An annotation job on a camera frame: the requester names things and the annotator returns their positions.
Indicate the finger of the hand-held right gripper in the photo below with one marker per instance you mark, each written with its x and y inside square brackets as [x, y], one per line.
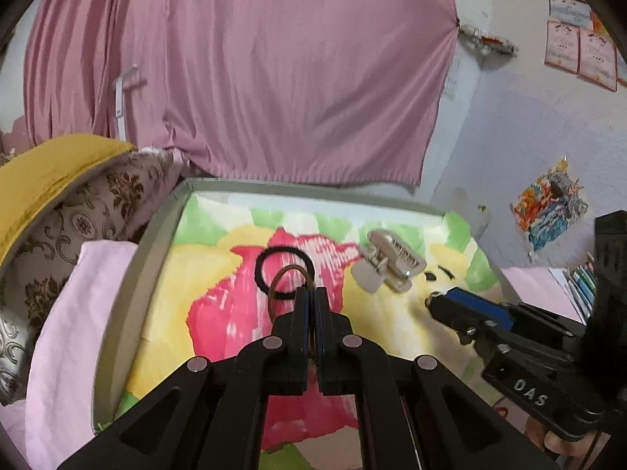
[458, 318]
[482, 309]

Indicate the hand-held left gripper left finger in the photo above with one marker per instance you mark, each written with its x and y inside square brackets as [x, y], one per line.
[294, 352]

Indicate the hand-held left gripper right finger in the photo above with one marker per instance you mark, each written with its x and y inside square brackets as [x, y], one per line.
[335, 352]

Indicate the grey box with colourful lining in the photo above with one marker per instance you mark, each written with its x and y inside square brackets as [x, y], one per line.
[147, 264]

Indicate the person's right hand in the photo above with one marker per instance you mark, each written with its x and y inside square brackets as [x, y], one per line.
[563, 445]

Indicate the silver hair claw clip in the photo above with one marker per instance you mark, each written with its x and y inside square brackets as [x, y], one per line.
[392, 264]

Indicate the stack of books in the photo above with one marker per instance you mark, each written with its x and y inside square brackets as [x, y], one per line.
[583, 284]

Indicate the pink bedsheet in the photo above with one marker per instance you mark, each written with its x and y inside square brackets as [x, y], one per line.
[68, 333]

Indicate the white paper strip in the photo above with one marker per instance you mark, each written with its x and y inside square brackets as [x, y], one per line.
[450, 83]

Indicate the floral patterned pillow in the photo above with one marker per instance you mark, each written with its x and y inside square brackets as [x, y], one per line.
[73, 225]

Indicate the pink curtain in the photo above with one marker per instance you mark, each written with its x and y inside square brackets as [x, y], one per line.
[269, 68]

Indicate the yellow pillow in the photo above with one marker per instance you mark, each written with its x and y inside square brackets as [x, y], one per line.
[44, 181]

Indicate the white desk lamp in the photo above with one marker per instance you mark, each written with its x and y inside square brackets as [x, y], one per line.
[119, 103]

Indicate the colourful wall poster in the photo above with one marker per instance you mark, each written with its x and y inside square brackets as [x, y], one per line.
[548, 205]

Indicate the group of wall certificates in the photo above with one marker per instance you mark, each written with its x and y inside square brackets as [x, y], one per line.
[583, 49]

